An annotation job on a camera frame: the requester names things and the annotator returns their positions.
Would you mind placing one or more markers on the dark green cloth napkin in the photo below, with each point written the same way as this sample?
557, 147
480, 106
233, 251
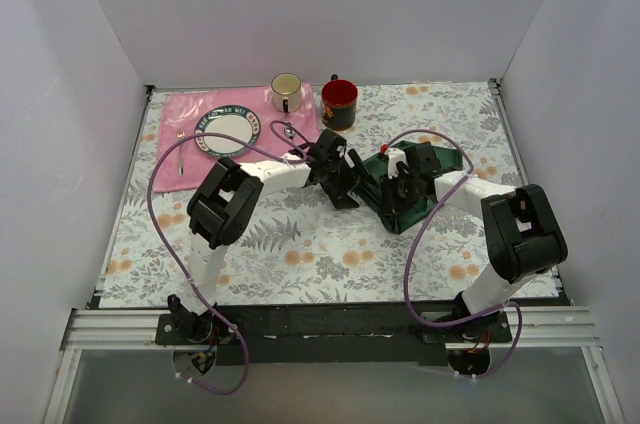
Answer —
375, 184

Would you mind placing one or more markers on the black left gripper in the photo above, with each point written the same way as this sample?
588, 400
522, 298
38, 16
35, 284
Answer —
341, 189

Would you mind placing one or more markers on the pink placemat cloth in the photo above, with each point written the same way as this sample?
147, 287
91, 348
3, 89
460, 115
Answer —
182, 111

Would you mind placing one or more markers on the dark mug red interior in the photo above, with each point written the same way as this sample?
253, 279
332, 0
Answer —
339, 101

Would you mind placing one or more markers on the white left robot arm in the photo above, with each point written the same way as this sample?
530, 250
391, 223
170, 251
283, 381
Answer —
221, 207

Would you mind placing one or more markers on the floral tablecloth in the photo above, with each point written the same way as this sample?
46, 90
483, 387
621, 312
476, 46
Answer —
298, 248

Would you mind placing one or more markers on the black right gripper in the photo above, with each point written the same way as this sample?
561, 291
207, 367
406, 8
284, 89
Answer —
395, 196

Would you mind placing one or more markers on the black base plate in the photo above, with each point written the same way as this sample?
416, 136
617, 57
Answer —
322, 333

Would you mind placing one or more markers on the aluminium frame rail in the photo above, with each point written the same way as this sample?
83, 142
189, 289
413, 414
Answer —
118, 329

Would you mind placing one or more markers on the cream enamel mug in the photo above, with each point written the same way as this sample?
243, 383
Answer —
287, 92

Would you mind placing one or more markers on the white plate green rim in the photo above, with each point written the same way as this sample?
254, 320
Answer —
227, 130

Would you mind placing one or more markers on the silver fork on placemat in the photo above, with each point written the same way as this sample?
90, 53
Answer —
180, 135

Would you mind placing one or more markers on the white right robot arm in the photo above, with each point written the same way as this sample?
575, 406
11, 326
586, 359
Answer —
523, 238

